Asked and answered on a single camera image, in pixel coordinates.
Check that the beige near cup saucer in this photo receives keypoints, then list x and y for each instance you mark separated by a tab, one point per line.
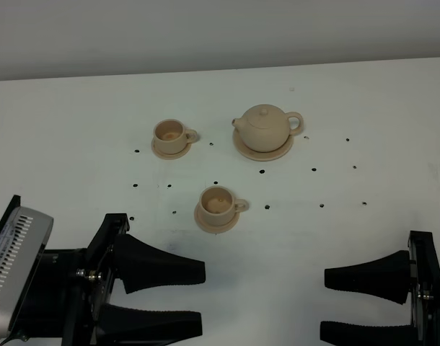
213	229

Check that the beige cup saucer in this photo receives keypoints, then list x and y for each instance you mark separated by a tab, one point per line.
164	156
213	229

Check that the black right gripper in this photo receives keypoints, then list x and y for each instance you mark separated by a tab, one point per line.
389	278

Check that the beige near teacup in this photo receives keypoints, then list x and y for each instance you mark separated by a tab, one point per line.
218	206

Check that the beige teapot saucer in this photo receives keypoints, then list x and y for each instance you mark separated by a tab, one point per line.
261	156

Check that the beige ceramic teapot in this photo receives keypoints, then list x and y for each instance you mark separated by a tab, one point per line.
266	128

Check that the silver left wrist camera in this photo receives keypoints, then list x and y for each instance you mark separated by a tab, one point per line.
24	233

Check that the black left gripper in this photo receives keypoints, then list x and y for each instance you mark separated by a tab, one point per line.
70	285

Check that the beige far teacup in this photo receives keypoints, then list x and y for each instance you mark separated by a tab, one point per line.
171	136

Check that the beige far cup saucer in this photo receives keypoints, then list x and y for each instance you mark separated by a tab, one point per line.
164	156

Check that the beige teacup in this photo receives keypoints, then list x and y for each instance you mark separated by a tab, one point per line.
218	206
171	136

